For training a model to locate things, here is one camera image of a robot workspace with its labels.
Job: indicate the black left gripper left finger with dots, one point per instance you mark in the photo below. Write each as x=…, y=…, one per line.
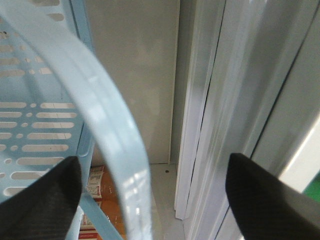
x=45, y=209

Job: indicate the orange C100 juice bottle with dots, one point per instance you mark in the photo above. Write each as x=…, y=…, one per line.
x=102, y=189

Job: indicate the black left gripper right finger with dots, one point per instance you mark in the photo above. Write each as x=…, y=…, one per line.
x=265, y=208

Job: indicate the light blue plastic basket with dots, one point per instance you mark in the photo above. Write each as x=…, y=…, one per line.
x=58, y=101

